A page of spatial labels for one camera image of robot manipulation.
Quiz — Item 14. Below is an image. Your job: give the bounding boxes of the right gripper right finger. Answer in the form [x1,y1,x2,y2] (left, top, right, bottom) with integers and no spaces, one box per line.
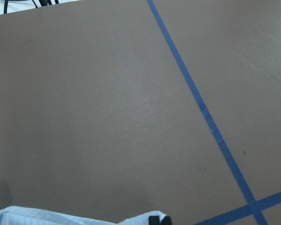
[161,216,172,225]

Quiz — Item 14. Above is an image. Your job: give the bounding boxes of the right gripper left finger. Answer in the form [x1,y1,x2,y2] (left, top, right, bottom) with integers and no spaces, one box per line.
[148,216,159,225]

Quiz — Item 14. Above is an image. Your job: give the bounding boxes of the light blue striped shirt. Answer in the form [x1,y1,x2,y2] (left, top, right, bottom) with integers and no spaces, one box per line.
[0,206,169,225]

